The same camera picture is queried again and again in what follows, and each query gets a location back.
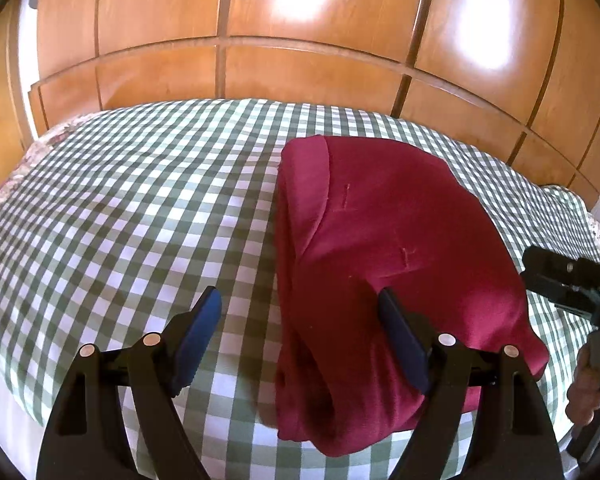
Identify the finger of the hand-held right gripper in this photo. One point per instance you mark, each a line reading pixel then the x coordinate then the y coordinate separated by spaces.
pixel 555 270
pixel 580 304

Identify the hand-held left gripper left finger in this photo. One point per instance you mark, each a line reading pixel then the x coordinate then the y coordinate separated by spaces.
pixel 202 340

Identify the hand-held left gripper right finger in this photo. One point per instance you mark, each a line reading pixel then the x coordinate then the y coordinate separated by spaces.
pixel 404 340

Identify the maroon embroidered garment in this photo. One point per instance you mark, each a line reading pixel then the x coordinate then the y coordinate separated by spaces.
pixel 380 220

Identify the person's right hand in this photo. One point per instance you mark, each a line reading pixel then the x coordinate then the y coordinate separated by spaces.
pixel 584 390

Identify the green white checkered bedsheet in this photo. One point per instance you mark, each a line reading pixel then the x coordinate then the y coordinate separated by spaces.
pixel 105 220

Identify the wooden wardrobe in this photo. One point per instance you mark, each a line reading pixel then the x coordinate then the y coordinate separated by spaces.
pixel 155 10

